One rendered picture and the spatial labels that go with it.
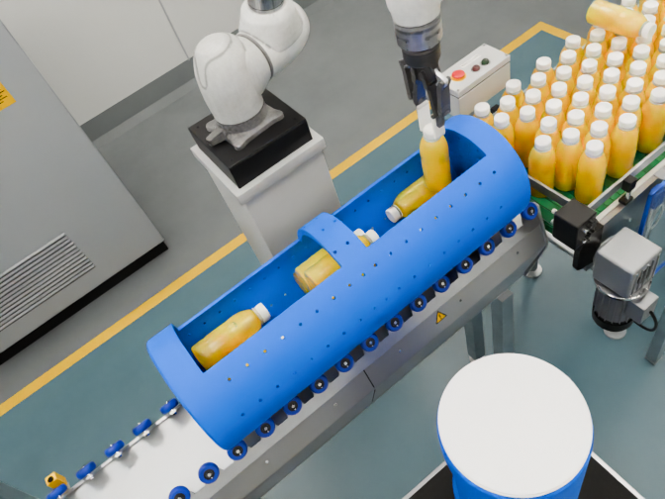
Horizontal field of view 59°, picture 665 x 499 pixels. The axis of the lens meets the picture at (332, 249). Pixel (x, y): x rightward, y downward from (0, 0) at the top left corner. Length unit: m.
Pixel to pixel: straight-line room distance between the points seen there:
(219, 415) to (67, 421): 1.79
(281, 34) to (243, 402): 1.02
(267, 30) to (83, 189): 1.36
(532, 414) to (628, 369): 1.26
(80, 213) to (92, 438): 0.97
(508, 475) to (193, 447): 0.70
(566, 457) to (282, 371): 0.54
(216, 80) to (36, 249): 1.49
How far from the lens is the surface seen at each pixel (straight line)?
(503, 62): 1.79
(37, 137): 2.63
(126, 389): 2.83
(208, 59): 1.66
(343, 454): 2.33
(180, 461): 1.45
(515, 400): 1.21
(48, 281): 3.01
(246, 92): 1.70
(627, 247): 1.64
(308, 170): 1.85
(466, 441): 1.18
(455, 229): 1.28
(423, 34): 1.17
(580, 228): 1.49
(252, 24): 1.73
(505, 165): 1.35
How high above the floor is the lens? 2.15
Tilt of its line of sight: 50 degrees down
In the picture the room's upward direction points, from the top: 22 degrees counter-clockwise
